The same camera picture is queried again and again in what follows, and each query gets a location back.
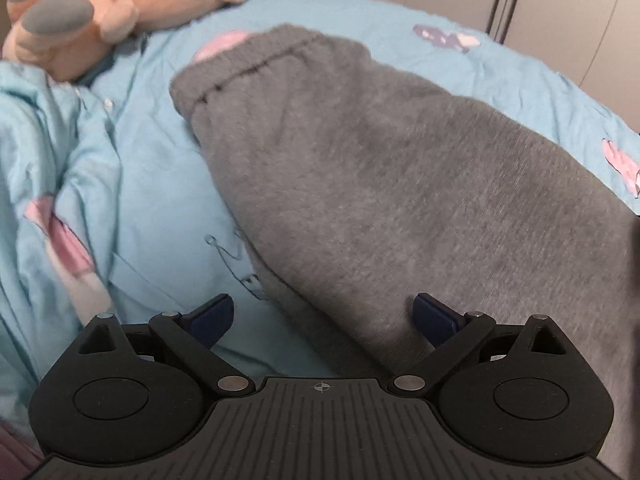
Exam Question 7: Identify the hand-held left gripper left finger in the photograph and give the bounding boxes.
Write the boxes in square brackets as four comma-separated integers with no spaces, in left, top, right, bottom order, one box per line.
[79,294,257,396]

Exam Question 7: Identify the pink plush toy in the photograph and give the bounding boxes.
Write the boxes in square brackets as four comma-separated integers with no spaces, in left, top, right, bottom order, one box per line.
[2,0,253,82]

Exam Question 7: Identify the pink cloth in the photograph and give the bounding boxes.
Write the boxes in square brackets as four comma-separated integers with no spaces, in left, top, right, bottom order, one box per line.
[0,422,45,473]

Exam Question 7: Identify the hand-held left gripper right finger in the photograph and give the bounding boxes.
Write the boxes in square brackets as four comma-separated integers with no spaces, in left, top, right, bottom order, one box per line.
[390,293,567,395]

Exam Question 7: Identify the light blue printed bed sheet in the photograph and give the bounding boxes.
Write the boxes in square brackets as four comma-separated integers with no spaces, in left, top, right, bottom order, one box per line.
[0,0,640,413]

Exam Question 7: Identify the white wardrobe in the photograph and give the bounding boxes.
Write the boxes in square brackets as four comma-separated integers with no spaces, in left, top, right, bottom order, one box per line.
[235,0,640,133]

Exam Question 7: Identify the grey pants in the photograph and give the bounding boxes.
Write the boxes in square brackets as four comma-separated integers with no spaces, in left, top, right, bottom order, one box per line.
[169,23,640,480]

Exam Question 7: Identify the light blue crumpled quilt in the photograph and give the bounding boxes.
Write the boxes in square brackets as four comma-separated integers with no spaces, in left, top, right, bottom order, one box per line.
[0,59,132,411]

